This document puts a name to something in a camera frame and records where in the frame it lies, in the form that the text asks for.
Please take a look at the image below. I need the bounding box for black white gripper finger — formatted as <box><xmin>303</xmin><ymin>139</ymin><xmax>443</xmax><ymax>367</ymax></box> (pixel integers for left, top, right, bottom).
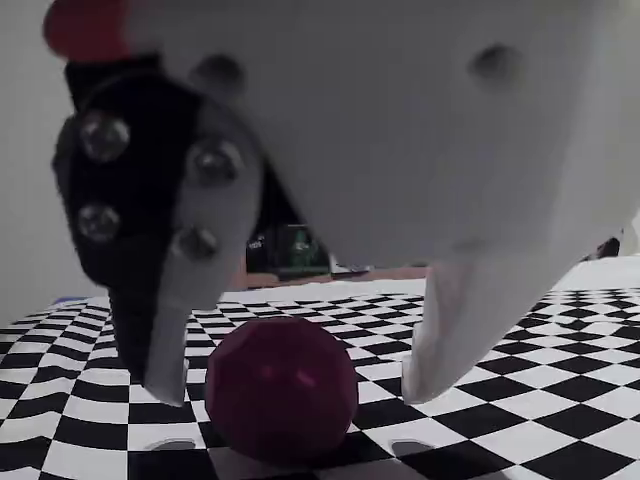
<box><xmin>52</xmin><ymin>74</ymin><xmax>274</xmax><ymax>407</ymax></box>

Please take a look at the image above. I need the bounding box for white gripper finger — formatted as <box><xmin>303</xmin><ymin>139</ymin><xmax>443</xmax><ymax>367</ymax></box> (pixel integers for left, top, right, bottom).
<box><xmin>401</xmin><ymin>247</ymin><xmax>594</xmax><ymax>406</ymax></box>

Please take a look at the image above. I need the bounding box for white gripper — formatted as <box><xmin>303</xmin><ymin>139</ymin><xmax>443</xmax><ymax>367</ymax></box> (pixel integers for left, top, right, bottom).
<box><xmin>64</xmin><ymin>0</ymin><xmax>640</xmax><ymax>271</ymax></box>

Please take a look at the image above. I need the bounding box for pink faceted ball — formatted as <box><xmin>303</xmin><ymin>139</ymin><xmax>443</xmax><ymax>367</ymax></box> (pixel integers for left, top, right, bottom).
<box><xmin>204</xmin><ymin>315</ymin><xmax>359</xmax><ymax>462</ymax></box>

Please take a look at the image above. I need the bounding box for black Back game box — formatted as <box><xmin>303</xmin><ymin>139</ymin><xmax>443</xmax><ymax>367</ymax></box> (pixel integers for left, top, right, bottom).
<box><xmin>273</xmin><ymin>223</ymin><xmax>332</xmax><ymax>277</ymax></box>

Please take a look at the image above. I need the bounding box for black white checkerboard mat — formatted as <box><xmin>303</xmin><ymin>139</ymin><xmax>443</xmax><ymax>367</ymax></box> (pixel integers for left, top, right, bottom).
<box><xmin>0</xmin><ymin>287</ymin><xmax>640</xmax><ymax>480</ymax></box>

